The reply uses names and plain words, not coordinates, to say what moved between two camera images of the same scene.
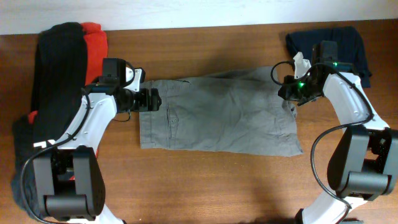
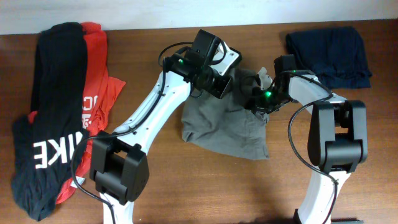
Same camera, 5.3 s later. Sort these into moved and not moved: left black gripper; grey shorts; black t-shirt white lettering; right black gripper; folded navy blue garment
Moved: grey shorts; right black gripper; left black gripper
Not moved: folded navy blue garment; black t-shirt white lettering
